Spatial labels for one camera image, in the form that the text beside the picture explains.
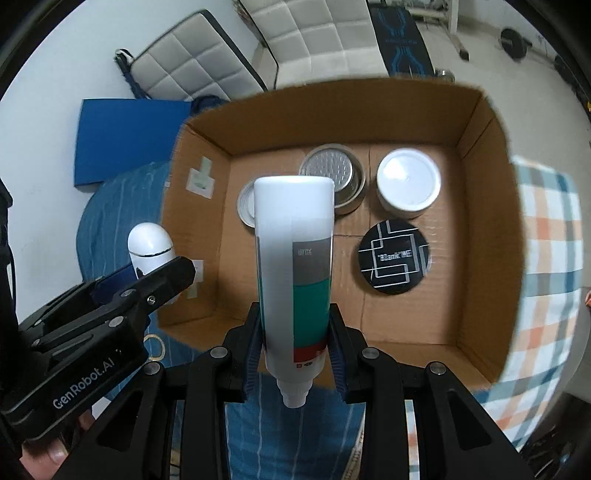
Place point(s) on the silver metal cup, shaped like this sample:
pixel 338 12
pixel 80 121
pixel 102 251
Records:
pixel 332 170

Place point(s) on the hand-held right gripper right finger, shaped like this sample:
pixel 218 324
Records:
pixel 335 350

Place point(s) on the person's left hand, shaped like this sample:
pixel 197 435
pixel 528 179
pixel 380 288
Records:
pixel 53 457

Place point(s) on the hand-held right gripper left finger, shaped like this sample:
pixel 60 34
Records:
pixel 255 350

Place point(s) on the navy cloth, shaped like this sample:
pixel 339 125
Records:
pixel 210 104

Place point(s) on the blue foam cushion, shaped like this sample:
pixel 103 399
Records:
pixel 129 138

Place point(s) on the white squeeze bottle green label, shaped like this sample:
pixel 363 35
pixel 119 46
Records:
pixel 291 254

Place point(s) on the white round jar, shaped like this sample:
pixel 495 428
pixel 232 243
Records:
pixel 406 180

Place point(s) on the white earbuds case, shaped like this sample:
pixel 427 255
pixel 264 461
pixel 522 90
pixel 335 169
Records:
pixel 147 240

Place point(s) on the cardboard box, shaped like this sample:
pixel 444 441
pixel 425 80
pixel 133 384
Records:
pixel 415 323

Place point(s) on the short barbell with black plates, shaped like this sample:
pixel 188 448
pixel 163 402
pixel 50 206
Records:
pixel 515 42

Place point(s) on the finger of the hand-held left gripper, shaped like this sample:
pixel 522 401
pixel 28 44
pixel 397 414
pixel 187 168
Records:
pixel 113 281
pixel 166 277

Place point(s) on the white quilted chair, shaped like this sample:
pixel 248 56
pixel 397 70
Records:
pixel 323 37
pixel 194 60

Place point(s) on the plaid checked blanket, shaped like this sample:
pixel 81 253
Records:
pixel 545 277

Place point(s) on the silver tin lid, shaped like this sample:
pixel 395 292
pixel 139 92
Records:
pixel 246 205

